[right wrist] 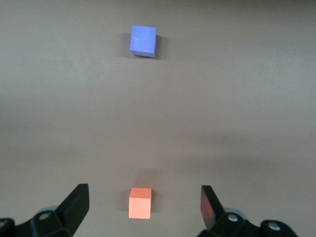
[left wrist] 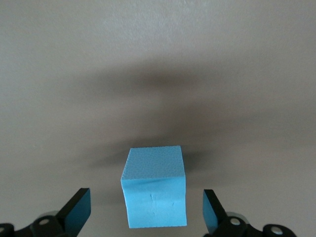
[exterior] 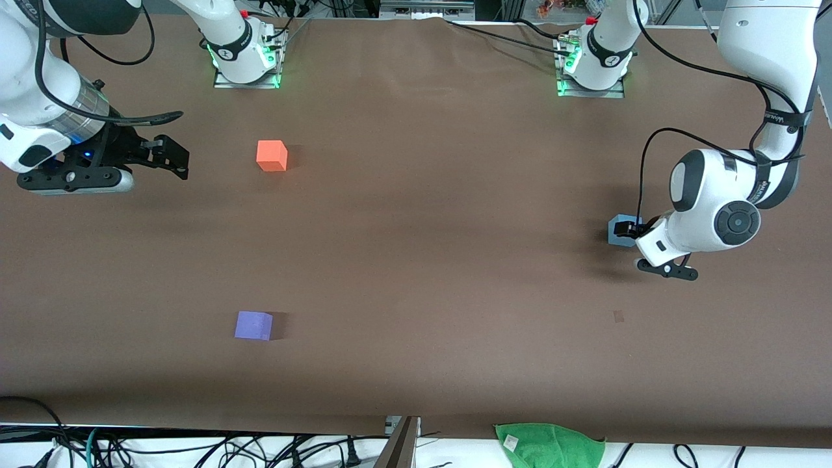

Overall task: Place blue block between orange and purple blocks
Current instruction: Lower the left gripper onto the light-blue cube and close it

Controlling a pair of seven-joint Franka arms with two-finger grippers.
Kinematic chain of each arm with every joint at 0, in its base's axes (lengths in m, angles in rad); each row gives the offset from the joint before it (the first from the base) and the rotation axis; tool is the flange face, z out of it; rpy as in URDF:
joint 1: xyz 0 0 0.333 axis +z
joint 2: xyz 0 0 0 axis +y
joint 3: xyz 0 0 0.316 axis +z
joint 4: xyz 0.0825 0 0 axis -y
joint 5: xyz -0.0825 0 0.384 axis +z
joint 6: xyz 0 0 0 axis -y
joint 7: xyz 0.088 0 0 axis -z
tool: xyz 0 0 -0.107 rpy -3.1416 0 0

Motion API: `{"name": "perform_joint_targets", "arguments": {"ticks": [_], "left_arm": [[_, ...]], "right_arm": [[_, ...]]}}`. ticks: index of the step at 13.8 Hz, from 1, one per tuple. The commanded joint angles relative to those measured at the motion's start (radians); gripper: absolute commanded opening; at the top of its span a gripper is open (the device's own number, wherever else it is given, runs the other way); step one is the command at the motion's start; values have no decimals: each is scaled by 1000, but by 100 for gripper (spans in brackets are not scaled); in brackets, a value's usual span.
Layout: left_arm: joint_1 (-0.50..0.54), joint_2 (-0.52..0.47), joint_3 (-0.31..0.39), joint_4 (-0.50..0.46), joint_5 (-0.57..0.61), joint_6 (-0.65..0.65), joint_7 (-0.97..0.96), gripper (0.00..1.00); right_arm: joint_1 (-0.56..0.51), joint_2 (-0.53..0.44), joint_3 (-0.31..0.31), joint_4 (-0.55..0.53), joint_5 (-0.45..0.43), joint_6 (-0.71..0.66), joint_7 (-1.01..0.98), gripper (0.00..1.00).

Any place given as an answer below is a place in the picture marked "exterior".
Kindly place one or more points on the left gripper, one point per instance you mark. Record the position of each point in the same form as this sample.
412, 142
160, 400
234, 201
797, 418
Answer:
625, 229

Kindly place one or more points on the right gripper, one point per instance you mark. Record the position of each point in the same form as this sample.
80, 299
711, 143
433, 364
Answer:
118, 148

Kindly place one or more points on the blue block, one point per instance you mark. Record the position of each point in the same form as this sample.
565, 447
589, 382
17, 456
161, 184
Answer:
617, 242

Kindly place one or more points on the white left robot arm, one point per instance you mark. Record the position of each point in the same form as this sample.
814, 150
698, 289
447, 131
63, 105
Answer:
767, 39

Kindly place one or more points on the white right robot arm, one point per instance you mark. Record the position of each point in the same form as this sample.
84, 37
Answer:
19, 65

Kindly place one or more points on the orange block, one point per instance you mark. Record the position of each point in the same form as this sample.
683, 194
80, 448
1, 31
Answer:
271, 156

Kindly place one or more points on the purple block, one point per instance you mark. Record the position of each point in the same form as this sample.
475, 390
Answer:
253, 325

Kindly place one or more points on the green cloth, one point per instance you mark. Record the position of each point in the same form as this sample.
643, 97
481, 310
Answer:
552, 448

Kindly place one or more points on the grey power strip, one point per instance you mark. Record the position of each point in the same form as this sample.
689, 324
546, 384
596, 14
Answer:
426, 9

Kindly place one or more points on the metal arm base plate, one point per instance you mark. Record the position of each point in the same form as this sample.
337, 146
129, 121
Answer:
247, 84
591, 93

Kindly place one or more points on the grey metal post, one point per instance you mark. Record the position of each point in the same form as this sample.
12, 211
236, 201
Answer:
400, 448

